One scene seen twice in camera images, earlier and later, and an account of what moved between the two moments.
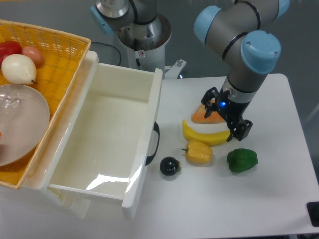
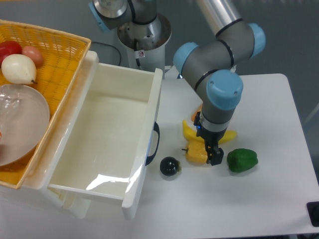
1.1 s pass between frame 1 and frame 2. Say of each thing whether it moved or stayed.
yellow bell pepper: stayed
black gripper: moved
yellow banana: stayed
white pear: stayed
